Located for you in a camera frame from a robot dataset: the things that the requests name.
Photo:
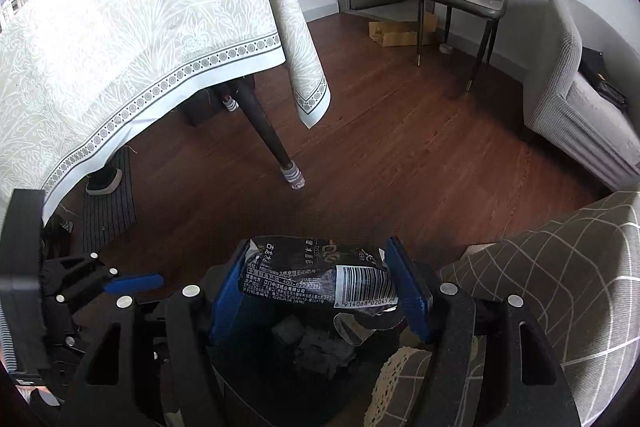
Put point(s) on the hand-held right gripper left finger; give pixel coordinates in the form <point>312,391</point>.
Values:
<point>225,292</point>

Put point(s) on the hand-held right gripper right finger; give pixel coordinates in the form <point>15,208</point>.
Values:
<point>410,292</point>

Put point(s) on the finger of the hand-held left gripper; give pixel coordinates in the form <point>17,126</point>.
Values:
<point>135,283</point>

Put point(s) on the black snack wrapper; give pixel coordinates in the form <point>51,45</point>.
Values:
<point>300,277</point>

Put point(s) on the black trash bin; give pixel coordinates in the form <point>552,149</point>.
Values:
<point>280,387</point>

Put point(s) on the dark striped floor mat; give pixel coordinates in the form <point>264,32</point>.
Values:
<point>107,217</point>

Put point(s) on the lace-trimmed seat cushion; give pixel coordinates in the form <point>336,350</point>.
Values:
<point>395,369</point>

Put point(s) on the grey slipper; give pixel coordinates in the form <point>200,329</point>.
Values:
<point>102,182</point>

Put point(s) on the dark table leg with sock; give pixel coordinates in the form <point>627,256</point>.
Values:
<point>265,132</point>
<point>227,102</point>

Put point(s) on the grey checked tablecloth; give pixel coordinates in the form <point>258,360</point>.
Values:
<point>575,282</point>

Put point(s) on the cream patterned tablecloth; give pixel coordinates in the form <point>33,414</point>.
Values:
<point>125,32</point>

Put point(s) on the flat cardboard box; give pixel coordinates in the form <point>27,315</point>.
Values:
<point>395,34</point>

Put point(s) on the grey armchair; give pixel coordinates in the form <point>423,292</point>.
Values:
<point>555,72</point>

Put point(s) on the black bag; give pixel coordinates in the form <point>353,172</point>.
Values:
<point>595,67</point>

